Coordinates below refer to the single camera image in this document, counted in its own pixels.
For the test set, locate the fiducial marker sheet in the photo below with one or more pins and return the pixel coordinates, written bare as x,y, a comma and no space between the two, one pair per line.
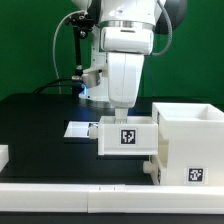
76,129

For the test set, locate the white drawer with knob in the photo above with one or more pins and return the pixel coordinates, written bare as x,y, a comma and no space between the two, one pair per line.
152,168

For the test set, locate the white drawer cabinet housing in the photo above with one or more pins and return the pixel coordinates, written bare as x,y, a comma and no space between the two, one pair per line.
191,144

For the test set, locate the white front rail bar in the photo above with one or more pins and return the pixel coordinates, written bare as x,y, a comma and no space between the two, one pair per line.
71,198

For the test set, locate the white left rail bar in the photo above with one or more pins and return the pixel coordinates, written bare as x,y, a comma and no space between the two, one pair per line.
4,156

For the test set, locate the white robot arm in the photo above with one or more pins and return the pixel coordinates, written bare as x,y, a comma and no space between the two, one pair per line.
123,35

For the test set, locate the black camera on stand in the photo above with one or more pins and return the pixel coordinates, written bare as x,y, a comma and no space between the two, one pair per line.
82,25

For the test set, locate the white rail bar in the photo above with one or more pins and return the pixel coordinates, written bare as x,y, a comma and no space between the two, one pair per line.
4,156
71,198

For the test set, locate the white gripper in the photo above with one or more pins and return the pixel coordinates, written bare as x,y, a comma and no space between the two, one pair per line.
124,74

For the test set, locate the white small drawer box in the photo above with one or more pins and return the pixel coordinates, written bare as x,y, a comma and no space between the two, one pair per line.
138,136

